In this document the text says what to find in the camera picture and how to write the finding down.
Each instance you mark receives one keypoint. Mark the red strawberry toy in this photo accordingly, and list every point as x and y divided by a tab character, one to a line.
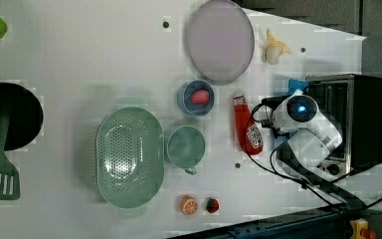
212	205

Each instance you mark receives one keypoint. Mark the peeled toy banana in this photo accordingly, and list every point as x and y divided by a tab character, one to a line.
274	49

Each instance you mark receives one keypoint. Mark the red toy fruit in bowl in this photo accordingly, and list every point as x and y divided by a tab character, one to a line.
200	97

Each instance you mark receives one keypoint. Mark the green slotted spatula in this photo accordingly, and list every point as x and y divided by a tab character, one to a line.
9	174

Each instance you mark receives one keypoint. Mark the orange slice toy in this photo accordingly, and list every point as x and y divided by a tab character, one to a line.
188	205

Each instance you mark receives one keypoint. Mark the green perforated colander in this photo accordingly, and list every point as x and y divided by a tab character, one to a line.
129	157

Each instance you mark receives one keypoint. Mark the round grey plate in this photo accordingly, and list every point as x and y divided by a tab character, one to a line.
220	40

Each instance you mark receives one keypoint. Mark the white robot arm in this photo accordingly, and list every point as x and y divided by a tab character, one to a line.
314	138

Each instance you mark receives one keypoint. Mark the green mug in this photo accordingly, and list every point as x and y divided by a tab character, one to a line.
185	147

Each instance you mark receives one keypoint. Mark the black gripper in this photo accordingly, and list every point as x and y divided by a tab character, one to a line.
268	116

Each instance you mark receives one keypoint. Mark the yellow red emergency button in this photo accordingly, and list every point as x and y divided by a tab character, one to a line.
361	230

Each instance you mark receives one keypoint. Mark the red ketchup bottle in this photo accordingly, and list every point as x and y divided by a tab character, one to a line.
248	133

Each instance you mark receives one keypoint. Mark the small blue bowl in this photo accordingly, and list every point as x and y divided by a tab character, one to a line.
184	99

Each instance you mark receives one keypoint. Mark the black toaster oven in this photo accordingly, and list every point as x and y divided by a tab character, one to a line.
354	104

